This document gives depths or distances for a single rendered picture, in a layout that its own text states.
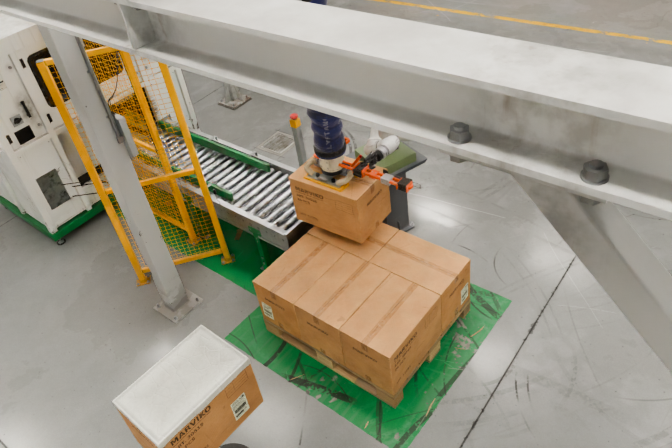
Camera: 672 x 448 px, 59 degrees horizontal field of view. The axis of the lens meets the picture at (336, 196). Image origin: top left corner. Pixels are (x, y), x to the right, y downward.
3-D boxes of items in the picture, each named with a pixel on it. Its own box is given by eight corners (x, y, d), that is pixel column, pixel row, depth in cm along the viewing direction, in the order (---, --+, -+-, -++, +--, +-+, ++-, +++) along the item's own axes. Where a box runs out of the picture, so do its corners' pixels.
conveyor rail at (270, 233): (119, 168, 594) (112, 152, 582) (123, 165, 597) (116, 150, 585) (288, 253, 466) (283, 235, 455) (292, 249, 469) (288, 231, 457)
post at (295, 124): (307, 209, 570) (289, 119, 508) (311, 205, 574) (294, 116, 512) (312, 211, 566) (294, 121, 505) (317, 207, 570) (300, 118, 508)
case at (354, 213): (297, 218, 456) (287, 177, 432) (327, 189, 480) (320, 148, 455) (362, 244, 425) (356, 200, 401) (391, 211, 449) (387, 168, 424)
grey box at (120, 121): (117, 149, 414) (101, 112, 395) (123, 146, 416) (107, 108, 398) (133, 157, 403) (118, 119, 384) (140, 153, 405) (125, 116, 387)
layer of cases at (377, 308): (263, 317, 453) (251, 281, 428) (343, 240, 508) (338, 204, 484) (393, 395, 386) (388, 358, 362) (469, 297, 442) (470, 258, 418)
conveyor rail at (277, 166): (169, 136, 631) (164, 120, 619) (173, 133, 633) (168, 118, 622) (339, 206, 503) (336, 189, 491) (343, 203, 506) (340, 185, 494)
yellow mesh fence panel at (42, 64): (136, 286, 517) (29, 65, 388) (137, 278, 525) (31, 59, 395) (235, 261, 526) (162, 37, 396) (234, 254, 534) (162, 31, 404)
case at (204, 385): (181, 485, 308) (157, 445, 283) (137, 442, 331) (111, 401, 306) (264, 400, 341) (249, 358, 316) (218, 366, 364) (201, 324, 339)
